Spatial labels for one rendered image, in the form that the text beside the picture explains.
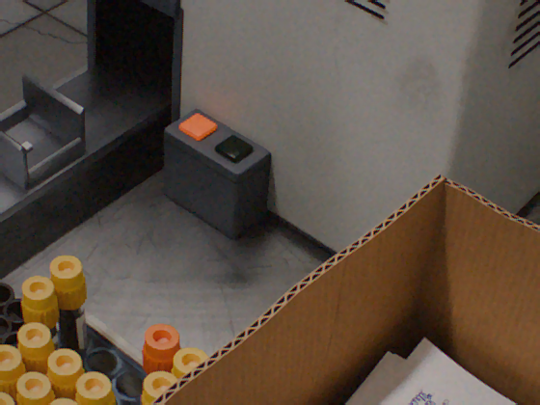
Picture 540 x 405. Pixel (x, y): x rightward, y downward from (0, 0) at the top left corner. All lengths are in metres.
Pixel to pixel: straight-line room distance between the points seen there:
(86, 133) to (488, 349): 0.28
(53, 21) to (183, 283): 1.86
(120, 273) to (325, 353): 0.20
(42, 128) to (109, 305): 0.12
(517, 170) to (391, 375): 0.19
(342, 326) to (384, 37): 0.15
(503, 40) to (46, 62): 1.85
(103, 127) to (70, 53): 1.68
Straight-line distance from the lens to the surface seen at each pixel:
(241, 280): 0.68
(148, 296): 0.67
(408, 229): 0.52
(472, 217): 0.53
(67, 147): 0.68
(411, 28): 0.57
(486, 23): 0.56
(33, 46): 2.43
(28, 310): 0.51
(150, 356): 0.49
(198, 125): 0.69
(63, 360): 0.49
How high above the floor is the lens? 1.36
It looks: 42 degrees down
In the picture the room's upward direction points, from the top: 5 degrees clockwise
